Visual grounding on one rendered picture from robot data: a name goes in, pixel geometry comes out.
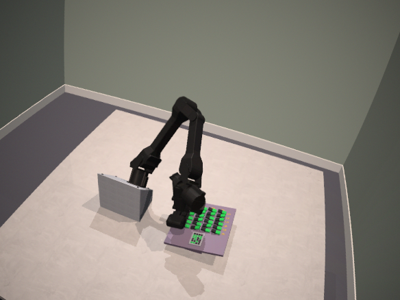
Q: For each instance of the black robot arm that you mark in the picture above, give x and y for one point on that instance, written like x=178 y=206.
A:
x=191 y=165

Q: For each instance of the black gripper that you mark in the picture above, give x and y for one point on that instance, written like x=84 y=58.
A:
x=178 y=218

